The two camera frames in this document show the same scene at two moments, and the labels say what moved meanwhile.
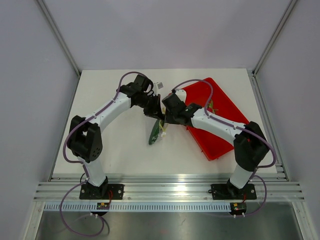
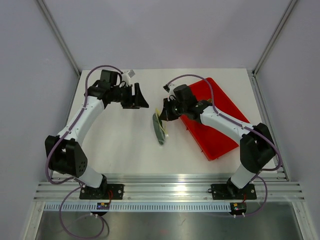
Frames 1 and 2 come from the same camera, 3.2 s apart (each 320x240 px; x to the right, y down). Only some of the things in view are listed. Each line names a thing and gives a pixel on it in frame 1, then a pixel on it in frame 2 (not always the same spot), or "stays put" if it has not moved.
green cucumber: x=155 y=132 -> x=159 y=131
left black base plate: x=104 y=192 stays put
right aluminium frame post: x=289 y=10 stays put
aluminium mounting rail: x=169 y=188 stays put
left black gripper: x=155 y=111 -> x=139 y=101
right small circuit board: x=238 y=208 stays put
